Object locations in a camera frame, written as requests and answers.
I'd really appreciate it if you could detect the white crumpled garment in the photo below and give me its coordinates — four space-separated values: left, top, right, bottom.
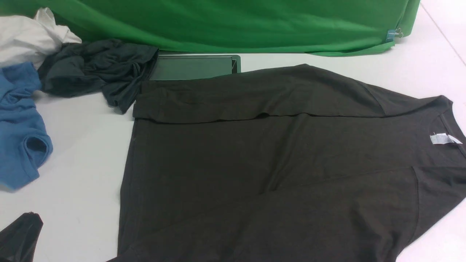
0 7 82 69

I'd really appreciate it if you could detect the blue crumpled garment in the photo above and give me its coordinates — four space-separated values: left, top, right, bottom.
0 62 53 191

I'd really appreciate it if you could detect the gray recessed cable tray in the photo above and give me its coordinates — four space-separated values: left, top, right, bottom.
149 55 241 81

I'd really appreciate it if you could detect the dark teal crumpled garment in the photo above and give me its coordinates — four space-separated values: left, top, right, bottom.
38 39 159 114

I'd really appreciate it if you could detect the dark gray long-sleeve top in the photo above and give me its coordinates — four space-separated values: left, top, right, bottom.
113 64 466 262

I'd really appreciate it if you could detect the green backdrop cloth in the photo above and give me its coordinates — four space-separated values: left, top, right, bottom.
1 0 420 57

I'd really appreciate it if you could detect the blue binder clip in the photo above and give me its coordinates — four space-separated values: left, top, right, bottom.
386 28 403 43

